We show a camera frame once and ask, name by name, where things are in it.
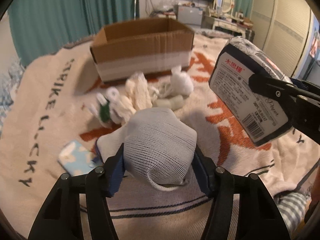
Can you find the teal curtain left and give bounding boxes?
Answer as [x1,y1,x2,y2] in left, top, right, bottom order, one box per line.
[8,0,135,67]

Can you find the blue floral pillow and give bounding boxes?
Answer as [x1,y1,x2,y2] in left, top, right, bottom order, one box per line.
[1,59,25,133]

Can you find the grey mesh cap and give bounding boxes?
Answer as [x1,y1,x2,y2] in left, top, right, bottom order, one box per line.
[96,107,197,191]

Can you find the brown cardboard box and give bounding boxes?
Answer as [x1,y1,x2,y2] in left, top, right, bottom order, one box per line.
[90,18,195,82]

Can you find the white socks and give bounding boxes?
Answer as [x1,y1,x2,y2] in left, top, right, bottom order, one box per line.
[153,95,184,111]

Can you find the cream louvred wardrobe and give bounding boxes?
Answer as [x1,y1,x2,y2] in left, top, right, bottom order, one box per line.
[250,0,313,77]

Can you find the grey checked bed sheet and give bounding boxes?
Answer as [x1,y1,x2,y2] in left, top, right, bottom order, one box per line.
[274,192,311,234]

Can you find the blue floral tissue pack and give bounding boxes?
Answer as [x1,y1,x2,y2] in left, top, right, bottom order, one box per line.
[57,140,103,176]

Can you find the white fluffy sock bundle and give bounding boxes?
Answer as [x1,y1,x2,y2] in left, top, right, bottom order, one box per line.
[170,66,194,96]

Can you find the oval vanity mirror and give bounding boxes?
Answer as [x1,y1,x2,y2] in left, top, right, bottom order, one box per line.
[215,0,234,14]

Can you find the white green sock pair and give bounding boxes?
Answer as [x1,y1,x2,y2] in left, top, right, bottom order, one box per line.
[87,87,122,127]

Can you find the small grey refrigerator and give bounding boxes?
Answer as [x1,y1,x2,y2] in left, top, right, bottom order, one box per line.
[177,5,203,26]

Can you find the cream orange lettered blanket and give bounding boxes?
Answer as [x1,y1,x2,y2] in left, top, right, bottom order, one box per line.
[1,34,319,239]

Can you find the floral tissue paper pack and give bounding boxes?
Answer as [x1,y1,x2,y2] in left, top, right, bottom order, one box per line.
[209,36,291,146]

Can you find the cream dressing table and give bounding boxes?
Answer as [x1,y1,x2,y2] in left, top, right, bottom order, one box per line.
[204,12,252,38]

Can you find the cream knitted cloth bundle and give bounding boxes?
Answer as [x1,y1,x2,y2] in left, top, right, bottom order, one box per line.
[116,72,152,125]

